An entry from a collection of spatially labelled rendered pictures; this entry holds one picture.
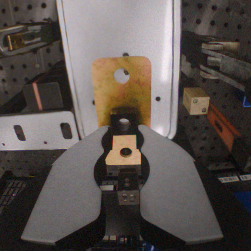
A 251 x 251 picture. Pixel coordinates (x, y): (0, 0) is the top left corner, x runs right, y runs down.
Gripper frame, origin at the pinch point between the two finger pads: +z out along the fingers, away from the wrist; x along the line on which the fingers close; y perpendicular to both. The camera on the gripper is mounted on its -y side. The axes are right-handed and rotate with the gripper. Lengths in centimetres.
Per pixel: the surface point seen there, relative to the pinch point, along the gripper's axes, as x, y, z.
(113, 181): -8, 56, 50
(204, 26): 26, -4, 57
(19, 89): -41, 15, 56
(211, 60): 13.6, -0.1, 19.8
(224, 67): 14.4, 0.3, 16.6
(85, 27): -7.0, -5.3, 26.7
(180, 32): 9.9, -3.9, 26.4
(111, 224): -7, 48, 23
